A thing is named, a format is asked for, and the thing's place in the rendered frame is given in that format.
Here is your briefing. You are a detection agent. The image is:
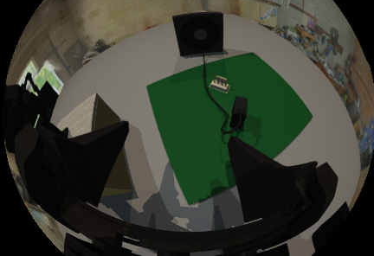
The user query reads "green circuit board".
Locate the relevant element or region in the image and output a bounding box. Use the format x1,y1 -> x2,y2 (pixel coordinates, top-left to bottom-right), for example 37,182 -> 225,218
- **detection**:
146,53 -> 313,205

